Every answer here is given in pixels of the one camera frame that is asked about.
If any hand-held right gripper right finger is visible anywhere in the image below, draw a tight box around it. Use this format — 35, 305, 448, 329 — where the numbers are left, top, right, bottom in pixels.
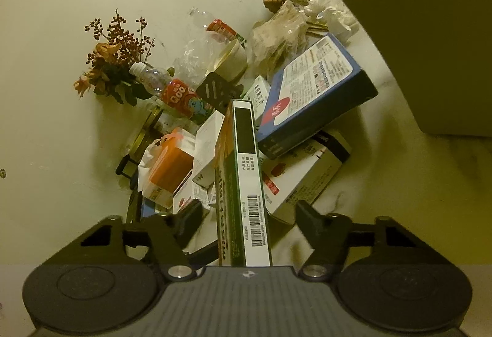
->
294, 200, 418, 280

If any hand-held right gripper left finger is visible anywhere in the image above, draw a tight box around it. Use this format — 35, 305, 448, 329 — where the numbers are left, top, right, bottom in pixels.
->
79, 199, 203, 280

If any green edged barcode box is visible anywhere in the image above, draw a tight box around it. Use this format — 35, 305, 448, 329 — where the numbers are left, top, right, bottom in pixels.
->
214, 100, 273, 268

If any white box with black text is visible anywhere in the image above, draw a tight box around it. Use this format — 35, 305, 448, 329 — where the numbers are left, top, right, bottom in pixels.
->
192, 110, 225, 188

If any beige cardboard storage box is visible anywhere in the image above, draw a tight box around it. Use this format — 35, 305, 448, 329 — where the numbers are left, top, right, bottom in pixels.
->
340, 0, 492, 136

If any white marble desktop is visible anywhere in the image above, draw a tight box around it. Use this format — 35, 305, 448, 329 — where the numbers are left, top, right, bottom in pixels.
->
127, 0, 492, 322

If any white box red fruit picture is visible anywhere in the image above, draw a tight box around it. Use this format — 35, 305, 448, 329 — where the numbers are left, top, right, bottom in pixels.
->
263, 130, 352, 225

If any orange tissue pack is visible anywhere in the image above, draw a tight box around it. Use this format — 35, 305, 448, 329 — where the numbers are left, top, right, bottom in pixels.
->
138, 127, 195, 205

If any red label drink bottle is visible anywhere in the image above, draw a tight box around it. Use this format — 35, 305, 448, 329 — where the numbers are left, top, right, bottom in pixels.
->
129, 61, 216, 126

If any blue box with white label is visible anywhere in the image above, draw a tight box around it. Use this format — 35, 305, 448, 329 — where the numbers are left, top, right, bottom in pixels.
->
256, 33, 379, 161

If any black phone stand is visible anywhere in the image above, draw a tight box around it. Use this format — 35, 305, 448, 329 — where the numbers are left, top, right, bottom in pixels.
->
196, 70, 244, 113

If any green and white box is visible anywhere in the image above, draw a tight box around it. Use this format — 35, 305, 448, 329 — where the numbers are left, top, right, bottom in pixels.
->
246, 76, 270, 124

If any clear crumpled plastic wrap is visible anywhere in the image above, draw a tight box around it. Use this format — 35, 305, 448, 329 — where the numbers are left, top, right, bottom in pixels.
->
173, 26, 231, 88

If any dried flower bouquet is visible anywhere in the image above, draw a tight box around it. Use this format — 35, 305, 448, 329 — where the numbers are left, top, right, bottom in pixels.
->
73, 9, 156, 107

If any clear plastic bag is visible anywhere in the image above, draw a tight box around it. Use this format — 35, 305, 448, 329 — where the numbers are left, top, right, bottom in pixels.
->
252, 1, 308, 72

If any clear plastic bottle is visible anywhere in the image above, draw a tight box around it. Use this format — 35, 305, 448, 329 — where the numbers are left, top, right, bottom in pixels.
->
188, 7, 247, 49

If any crumpled white tissue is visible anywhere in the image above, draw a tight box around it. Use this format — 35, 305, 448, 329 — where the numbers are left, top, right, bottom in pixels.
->
304, 0, 360, 42

